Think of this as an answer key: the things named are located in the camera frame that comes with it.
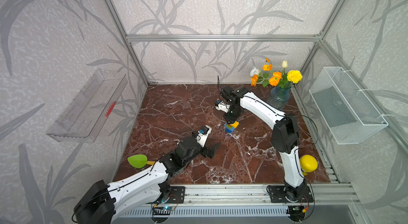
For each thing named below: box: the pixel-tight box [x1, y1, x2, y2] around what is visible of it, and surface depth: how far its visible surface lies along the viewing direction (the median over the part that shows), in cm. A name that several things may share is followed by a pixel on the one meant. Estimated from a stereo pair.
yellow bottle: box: [299, 154, 319, 176], surface depth 75 cm
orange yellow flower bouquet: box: [249, 57, 303, 89], surface depth 84 cm
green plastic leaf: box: [127, 153, 149, 169], surface depth 86 cm
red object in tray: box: [105, 101, 117, 118], surface depth 69 cm
